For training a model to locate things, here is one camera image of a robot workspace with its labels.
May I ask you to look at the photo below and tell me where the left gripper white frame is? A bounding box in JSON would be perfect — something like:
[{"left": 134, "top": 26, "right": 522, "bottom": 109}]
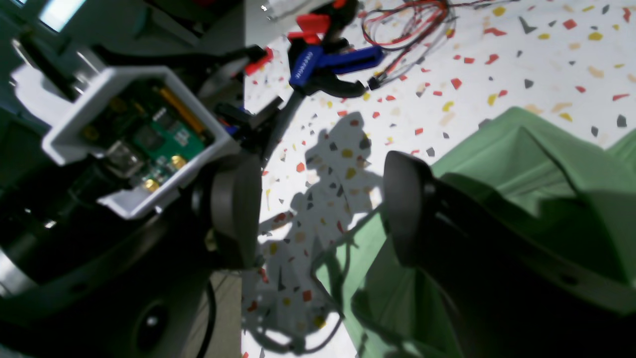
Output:
[{"left": 11, "top": 64, "right": 240, "bottom": 220}]

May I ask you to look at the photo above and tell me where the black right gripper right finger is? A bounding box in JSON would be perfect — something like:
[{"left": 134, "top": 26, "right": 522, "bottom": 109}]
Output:
[{"left": 383, "top": 151, "right": 635, "bottom": 358}]

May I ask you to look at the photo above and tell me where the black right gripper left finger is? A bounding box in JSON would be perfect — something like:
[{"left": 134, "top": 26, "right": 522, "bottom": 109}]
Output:
[{"left": 1, "top": 154, "right": 262, "bottom": 358}]

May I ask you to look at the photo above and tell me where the light green T-shirt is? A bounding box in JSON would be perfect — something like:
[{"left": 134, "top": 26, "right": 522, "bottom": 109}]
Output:
[{"left": 316, "top": 108, "right": 636, "bottom": 358}]

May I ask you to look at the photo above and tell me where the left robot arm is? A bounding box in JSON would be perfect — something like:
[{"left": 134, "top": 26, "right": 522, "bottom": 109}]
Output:
[{"left": 1, "top": 65, "right": 261, "bottom": 300}]

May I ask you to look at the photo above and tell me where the blue tool right edge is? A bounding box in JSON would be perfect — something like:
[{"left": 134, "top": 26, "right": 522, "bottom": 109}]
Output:
[{"left": 288, "top": 39, "right": 385, "bottom": 98}]

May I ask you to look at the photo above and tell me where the red and black wire bundle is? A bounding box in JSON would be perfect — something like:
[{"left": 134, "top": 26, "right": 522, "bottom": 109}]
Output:
[{"left": 360, "top": 0, "right": 522, "bottom": 90}]

